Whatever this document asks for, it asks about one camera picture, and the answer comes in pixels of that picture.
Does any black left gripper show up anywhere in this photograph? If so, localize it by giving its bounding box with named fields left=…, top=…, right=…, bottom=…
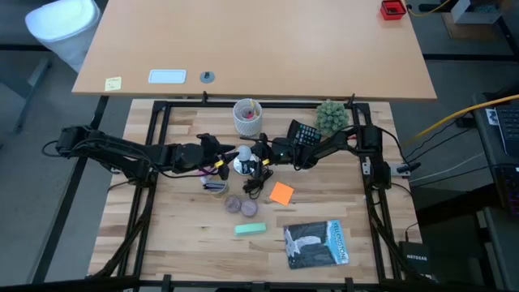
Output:
left=174, top=132, right=241, bottom=182

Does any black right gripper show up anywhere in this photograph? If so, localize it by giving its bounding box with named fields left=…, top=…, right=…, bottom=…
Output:
left=238, top=131, right=303, bottom=182

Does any white round lightbulb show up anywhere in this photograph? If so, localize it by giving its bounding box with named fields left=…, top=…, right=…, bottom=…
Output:
left=236, top=144, right=253, bottom=162

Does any white ribbed cup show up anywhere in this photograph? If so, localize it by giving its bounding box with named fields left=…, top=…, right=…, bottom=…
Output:
left=232, top=98, right=264, bottom=137

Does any black calculator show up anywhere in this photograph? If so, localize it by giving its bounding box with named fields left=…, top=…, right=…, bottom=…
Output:
left=286, top=118, right=324, bottom=148

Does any green succulent plant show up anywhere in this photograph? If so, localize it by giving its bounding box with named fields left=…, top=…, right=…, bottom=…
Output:
left=314, top=100, right=350, bottom=138

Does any orange sticky note pad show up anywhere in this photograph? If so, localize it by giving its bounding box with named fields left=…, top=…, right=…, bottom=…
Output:
left=268, top=181, right=295, bottom=207

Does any mint green eraser box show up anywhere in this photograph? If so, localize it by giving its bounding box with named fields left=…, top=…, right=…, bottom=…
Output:
left=234, top=221, right=268, bottom=237

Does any white rectangular plate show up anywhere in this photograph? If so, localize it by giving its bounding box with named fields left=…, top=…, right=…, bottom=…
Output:
left=147, top=69, right=188, bottom=85

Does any tan wooden desk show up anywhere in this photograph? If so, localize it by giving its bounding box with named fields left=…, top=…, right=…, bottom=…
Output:
left=71, top=0, right=437, bottom=101

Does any Yellowstone book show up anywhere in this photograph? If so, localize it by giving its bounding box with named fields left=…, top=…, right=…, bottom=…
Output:
left=282, top=219, right=350, bottom=270

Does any black Netgear router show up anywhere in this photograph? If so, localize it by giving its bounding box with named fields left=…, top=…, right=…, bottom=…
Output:
left=397, top=240, right=433, bottom=281

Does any red square box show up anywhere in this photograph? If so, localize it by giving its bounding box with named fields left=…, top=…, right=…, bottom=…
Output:
left=380, top=0, right=407, bottom=21

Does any white trash bin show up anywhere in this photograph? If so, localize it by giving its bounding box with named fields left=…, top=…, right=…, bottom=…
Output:
left=24, top=0, right=102, bottom=74

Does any brown cardboard box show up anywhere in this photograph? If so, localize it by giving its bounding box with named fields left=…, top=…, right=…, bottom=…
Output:
left=441, top=11, right=514, bottom=41

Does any black keyboard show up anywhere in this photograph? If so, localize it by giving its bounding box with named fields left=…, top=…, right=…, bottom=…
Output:
left=494, top=103, right=519, bottom=159

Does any white grey box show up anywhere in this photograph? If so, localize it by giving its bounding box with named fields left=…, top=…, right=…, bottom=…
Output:
left=450, top=0, right=504, bottom=24

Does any keyboard with purple lights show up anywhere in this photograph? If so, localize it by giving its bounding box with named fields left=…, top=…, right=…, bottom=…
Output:
left=492, top=164, right=519, bottom=218

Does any black lamp power cord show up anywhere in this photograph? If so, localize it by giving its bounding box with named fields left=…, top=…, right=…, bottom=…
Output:
left=242, top=168, right=275, bottom=200

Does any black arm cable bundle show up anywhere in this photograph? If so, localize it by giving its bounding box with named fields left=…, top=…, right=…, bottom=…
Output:
left=95, top=188, right=153, bottom=281
left=364, top=190, right=409, bottom=281

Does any black floor cable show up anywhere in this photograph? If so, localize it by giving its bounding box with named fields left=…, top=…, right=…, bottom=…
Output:
left=405, top=116, right=476, bottom=160

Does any white floor cable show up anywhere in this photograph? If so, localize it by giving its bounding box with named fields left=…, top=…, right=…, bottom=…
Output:
left=409, top=152, right=487, bottom=184

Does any thick yellow cable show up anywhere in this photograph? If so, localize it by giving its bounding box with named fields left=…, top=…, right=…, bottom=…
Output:
left=405, top=93, right=519, bottom=145

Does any thin yellow cable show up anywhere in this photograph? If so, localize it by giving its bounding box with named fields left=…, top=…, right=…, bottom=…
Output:
left=406, top=0, right=452, bottom=18

